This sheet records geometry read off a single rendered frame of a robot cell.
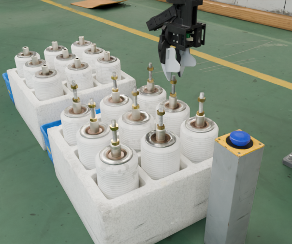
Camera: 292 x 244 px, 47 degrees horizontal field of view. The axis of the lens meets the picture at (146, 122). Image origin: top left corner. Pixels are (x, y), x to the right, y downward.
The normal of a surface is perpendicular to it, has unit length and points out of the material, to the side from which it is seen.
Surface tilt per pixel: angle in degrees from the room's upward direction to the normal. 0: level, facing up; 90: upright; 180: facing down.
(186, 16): 90
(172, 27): 90
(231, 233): 90
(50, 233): 0
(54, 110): 90
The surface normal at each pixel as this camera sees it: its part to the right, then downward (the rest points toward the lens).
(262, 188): -0.02, -0.86
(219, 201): -0.86, 0.28
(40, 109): 0.54, 0.43
